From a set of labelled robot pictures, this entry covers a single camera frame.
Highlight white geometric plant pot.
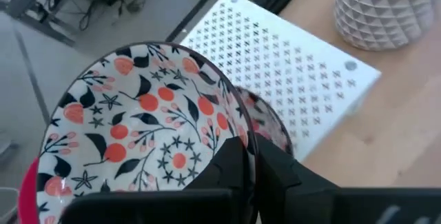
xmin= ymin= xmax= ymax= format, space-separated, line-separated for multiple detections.
xmin=333 ymin=0 xmax=441 ymax=52

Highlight red plastic mini bowl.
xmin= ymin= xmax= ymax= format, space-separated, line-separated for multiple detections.
xmin=17 ymin=156 xmax=41 ymax=224

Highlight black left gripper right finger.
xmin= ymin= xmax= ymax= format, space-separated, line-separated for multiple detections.
xmin=256 ymin=134 xmax=340 ymax=224

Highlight floral patterned ceramic bowl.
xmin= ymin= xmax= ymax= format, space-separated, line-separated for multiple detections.
xmin=36 ymin=41 xmax=259 ymax=224
xmin=234 ymin=85 xmax=296 ymax=159

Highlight white perforated metal shelf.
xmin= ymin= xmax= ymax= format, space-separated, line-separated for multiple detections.
xmin=178 ymin=0 xmax=382 ymax=163

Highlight black tangled floor cables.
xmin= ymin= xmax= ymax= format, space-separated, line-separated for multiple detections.
xmin=78 ymin=0 xmax=147 ymax=32

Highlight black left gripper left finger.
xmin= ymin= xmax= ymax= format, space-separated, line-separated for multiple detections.
xmin=185 ymin=136 xmax=258 ymax=224

